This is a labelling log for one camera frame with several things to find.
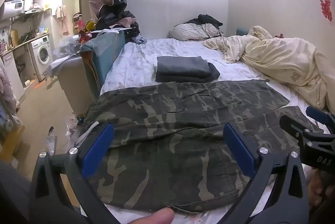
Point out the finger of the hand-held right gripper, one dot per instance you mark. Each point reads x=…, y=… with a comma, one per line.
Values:
x=316, y=112
x=290, y=123

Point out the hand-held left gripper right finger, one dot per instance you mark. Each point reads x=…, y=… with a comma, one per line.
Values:
x=239, y=150

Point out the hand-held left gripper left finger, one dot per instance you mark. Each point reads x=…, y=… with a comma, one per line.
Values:
x=96, y=150

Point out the camouflage pants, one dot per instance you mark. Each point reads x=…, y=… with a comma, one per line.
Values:
x=170, y=140

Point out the person's right hand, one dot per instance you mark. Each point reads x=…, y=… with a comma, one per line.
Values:
x=316, y=187

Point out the person's left hand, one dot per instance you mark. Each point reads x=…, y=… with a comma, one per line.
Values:
x=154, y=216

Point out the plastic wrapper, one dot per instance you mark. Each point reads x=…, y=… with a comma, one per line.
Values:
x=51, y=139

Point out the cream duvet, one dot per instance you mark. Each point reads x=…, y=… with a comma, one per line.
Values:
x=282, y=56

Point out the grey covered table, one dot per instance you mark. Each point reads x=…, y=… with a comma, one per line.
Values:
x=70, y=74

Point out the folded dark grey cloth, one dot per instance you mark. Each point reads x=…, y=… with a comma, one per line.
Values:
x=213, y=74

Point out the yellow wooden furniture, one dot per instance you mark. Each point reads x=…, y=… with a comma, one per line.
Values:
x=10, y=145

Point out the white floral bed sheet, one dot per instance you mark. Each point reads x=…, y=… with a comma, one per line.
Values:
x=136, y=67

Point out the teal pillow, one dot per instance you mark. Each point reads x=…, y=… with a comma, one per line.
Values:
x=242, y=31

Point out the clear plastic bag pile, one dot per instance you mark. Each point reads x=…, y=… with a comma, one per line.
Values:
x=66, y=47

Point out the washing machine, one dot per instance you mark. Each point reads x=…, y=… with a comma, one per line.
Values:
x=43, y=55

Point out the pink quilted cloth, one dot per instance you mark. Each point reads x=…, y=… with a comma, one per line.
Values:
x=6, y=88

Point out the white kitchen cabinet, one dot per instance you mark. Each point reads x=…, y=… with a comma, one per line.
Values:
x=11, y=74

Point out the blue and white cloth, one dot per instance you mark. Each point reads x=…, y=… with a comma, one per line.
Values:
x=140, y=38

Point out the yellow toy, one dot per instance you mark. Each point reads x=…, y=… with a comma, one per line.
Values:
x=90, y=26

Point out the red bottle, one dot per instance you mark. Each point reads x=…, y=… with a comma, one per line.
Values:
x=81, y=25

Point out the pile of dark clothes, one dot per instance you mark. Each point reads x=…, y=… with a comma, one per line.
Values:
x=117, y=20

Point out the black clothing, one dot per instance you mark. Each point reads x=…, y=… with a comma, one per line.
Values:
x=206, y=19

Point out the pink hanging towel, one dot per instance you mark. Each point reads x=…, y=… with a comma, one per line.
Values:
x=62, y=20

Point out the white water heater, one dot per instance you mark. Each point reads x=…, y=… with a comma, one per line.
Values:
x=13, y=8

